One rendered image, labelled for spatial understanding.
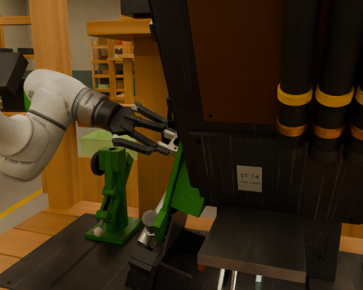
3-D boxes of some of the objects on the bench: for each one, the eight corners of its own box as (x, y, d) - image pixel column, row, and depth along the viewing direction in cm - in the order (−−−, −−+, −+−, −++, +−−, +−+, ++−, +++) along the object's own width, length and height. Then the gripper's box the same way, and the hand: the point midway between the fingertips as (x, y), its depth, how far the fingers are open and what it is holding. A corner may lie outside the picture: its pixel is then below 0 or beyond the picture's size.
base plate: (568, 436, 50) (572, 425, 49) (-12, 290, 82) (-13, 282, 82) (446, 273, 89) (447, 266, 88) (85, 217, 121) (84, 212, 121)
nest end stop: (152, 277, 80) (150, 272, 76) (130, 267, 82) (127, 261, 78) (154, 272, 81) (152, 267, 77) (132, 262, 83) (129, 257, 79)
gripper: (81, 129, 79) (173, 171, 75) (116, 80, 85) (201, 117, 82) (87, 144, 85) (171, 182, 82) (118, 97, 92) (198, 131, 89)
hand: (174, 144), depth 82 cm, fingers closed on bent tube, 3 cm apart
